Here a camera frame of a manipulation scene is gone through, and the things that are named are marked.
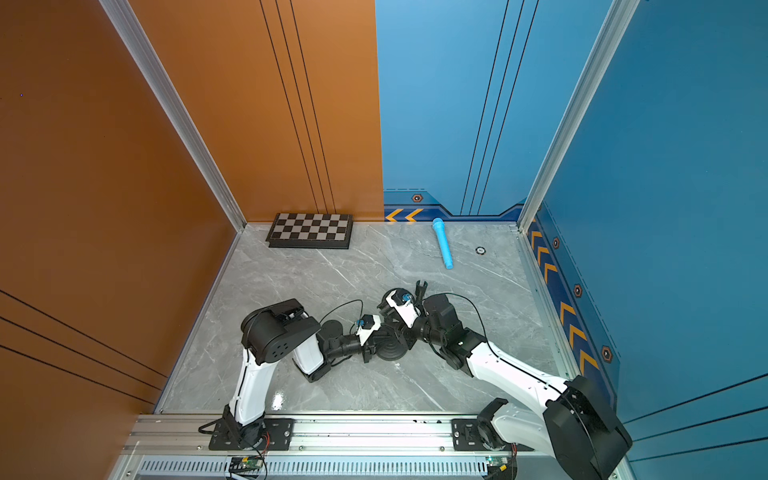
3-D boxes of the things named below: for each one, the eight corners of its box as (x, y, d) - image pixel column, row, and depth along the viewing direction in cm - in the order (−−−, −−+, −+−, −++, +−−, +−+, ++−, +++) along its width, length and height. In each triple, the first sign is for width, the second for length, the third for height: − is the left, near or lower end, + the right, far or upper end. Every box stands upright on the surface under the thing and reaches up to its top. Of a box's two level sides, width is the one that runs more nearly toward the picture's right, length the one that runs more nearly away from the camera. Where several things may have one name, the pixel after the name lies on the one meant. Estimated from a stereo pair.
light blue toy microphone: (446, 270, 109) (447, 263, 105) (432, 224, 124) (433, 217, 120) (455, 269, 109) (456, 262, 106) (440, 224, 124) (442, 217, 121)
